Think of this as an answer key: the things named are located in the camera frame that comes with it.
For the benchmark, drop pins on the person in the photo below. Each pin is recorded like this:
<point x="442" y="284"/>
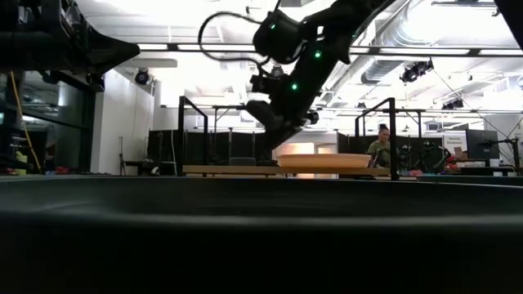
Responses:
<point x="378" y="152"/>

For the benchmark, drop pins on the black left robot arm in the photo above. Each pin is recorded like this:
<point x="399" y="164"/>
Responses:
<point x="24" y="49"/>

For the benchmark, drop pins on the background black robot arms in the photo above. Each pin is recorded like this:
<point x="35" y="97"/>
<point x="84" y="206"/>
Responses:
<point x="427" y="155"/>

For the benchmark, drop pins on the white printed sign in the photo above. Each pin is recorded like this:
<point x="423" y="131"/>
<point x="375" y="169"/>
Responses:
<point x="454" y="145"/>

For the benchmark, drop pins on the black boom stand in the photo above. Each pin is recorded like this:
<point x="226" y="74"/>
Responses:
<point x="500" y="141"/>

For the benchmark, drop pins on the black ceiling spotlight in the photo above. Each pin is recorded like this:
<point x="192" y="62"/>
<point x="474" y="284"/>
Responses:
<point x="452" y="104"/>
<point x="414" y="71"/>
<point x="141" y="77"/>

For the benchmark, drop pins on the grey chair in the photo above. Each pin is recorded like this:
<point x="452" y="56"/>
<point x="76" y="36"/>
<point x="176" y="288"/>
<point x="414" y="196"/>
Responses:
<point x="242" y="161"/>

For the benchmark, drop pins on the wooden shelf black metal frame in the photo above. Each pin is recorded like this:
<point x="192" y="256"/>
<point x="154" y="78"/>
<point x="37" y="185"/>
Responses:
<point x="245" y="169"/>

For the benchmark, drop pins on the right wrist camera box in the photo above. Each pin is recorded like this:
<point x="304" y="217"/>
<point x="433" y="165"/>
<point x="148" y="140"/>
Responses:
<point x="265" y="83"/>

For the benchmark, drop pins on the white round plate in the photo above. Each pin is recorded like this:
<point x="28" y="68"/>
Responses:
<point x="323" y="160"/>

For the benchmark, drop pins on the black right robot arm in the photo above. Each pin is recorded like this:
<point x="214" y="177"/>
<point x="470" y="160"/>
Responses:
<point x="327" y="24"/>

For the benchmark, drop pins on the long ceiling light bar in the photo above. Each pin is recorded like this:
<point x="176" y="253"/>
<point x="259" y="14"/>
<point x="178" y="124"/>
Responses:
<point x="408" y="52"/>

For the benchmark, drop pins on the black computer monitor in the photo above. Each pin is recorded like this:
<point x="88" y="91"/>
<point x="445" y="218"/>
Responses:
<point x="482" y="143"/>

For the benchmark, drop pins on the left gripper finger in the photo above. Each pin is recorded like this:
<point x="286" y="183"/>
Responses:
<point x="108" y="41"/>
<point x="110" y="59"/>

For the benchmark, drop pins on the thin black tripod stand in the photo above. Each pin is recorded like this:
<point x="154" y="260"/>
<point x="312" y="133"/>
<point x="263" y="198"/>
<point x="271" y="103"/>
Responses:
<point x="121" y="157"/>

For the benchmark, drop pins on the black partition screens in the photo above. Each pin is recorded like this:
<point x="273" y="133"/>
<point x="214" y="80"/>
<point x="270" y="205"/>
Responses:
<point x="163" y="147"/>

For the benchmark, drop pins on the silver ventilation duct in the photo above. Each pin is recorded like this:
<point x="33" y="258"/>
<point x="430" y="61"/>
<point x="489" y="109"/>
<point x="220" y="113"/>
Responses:
<point x="380" y="69"/>

